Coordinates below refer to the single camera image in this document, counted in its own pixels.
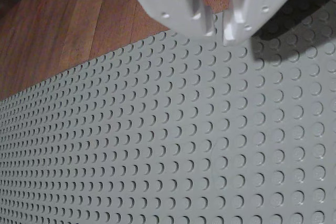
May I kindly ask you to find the grey studded lego baseplate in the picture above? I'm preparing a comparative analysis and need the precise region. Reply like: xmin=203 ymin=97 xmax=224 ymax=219
xmin=0 ymin=0 xmax=336 ymax=224

